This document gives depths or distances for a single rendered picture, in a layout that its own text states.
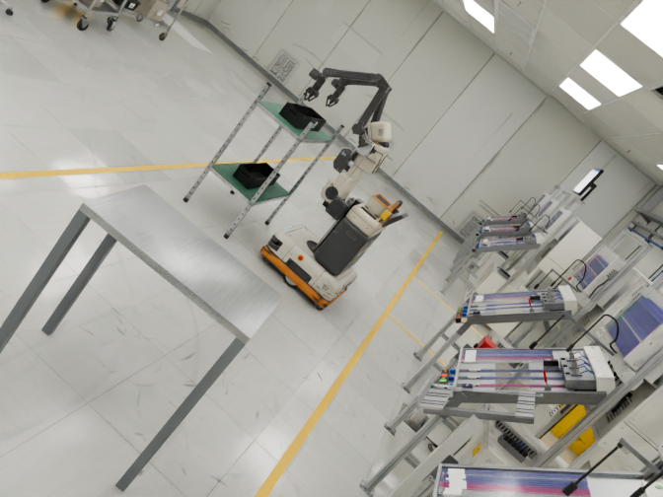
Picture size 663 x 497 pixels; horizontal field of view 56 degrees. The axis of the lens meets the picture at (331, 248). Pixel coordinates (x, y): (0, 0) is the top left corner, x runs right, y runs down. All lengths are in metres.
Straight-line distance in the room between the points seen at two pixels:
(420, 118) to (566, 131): 2.57
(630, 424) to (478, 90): 9.17
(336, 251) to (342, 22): 8.21
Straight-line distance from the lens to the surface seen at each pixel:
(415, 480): 3.10
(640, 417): 3.34
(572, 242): 7.85
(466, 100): 11.88
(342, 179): 4.74
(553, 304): 4.66
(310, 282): 4.69
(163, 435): 2.35
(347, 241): 4.60
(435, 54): 12.01
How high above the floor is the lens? 1.75
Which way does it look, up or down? 16 degrees down
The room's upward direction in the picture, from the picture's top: 40 degrees clockwise
